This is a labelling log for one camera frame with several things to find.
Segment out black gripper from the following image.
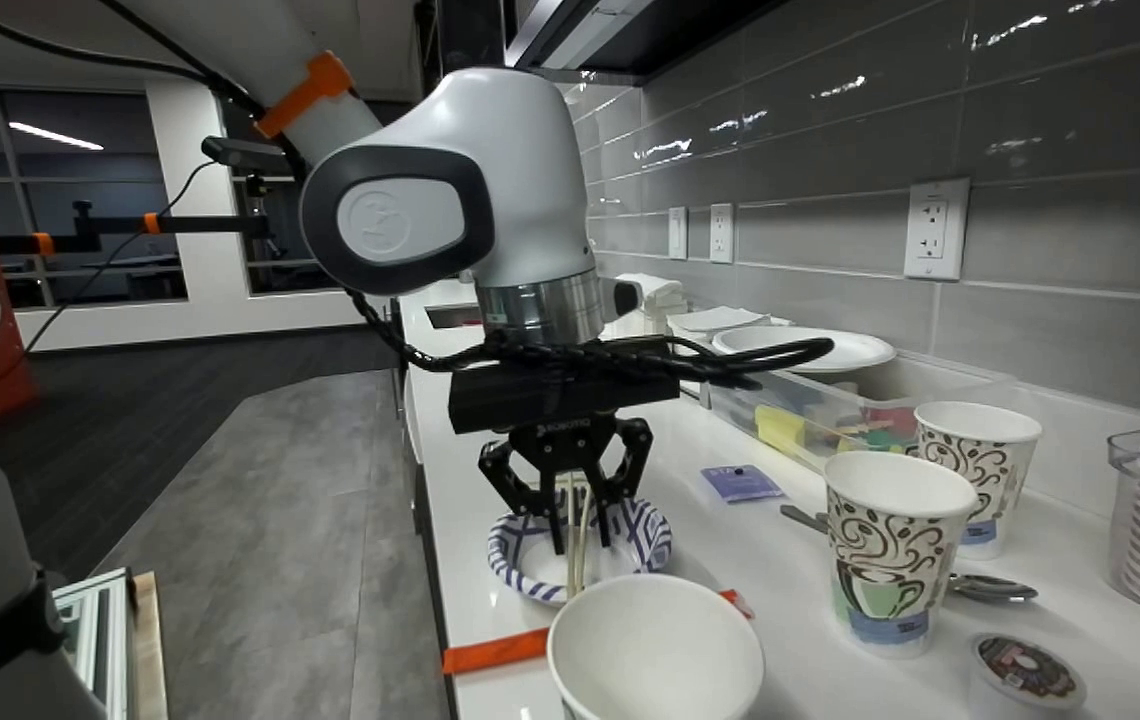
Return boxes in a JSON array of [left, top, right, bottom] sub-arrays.
[[477, 411, 658, 561]]

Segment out white framed wooden cart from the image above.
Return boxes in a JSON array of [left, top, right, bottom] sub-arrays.
[[49, 564, 175, 720]]

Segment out orange tape strip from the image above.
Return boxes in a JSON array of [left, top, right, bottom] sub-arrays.
[[439, 589, 758, 679]]

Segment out white lidded container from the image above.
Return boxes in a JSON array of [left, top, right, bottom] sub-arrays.
[[664, 305, 777, 345]]

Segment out black camera on stand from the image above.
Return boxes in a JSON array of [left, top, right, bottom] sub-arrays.
[[194, 133, 296, 179]]

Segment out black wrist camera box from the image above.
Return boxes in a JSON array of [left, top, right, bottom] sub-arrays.
[[442, 356, 687, 441]]

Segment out thin black hanging cable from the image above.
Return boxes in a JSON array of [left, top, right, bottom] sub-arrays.
[[20, 155, 221, 358]]

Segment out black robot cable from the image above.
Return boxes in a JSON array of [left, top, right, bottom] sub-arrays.
[[343, 285, 838, 401]]

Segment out yellow sponge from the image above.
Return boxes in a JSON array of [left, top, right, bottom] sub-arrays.
[[752, 404, 811, 459]]

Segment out white round plate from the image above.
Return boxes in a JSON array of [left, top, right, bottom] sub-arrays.
[[708, 323, 900, 381]]

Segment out clear plastic bin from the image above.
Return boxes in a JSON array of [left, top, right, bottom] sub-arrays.
[[697, 356, 929, 471]]

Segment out metal spoon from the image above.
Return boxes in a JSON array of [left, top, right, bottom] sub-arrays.
[[777, 499, 1045, 611]]

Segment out dark kitchen sink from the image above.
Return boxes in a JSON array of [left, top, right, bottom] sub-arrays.
[[423, 301, 489, 332]]

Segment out dark upper cabinet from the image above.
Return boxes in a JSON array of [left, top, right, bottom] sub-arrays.
[[413, 0, 786, 96]]

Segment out blue patterned paper plate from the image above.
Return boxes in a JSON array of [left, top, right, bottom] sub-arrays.
[[484, 496, 680, 611]]

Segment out white wall power outlet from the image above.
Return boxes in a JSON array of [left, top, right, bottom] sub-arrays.
[[900, 175, 970, 285]]

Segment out white wall switch plate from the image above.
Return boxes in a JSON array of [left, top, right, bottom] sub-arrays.
[[664, 205, 692, 264], [704, 201, 741, 266]]

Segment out small swirl patterned paper cup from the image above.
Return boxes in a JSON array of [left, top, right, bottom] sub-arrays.
[[911, 401, 1047, 549]]

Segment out white napkin dispenser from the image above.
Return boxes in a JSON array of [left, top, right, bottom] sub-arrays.
[[597, 266, 692, 345]]

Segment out large swirl patterned paper cup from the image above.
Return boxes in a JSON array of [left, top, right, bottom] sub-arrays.
[[821, 447, 982, 657]]

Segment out green and red sponges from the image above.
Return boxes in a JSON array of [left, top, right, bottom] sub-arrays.
[[844, 404, 929, 459]]

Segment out black rod with orange clips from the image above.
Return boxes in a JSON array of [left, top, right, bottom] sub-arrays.
[[0, 209, 306, 264]]

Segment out ceiling strip light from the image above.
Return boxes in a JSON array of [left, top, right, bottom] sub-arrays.
[[4, 115, 109, 155]]

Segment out white paper bowl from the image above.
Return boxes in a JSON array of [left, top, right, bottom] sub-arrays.
[[542, 570, 773, 720]]

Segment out pale wooden chopstick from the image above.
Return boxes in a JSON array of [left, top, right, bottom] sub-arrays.
[[565, 480, 583, 598], [575, 476, 597, 596]]

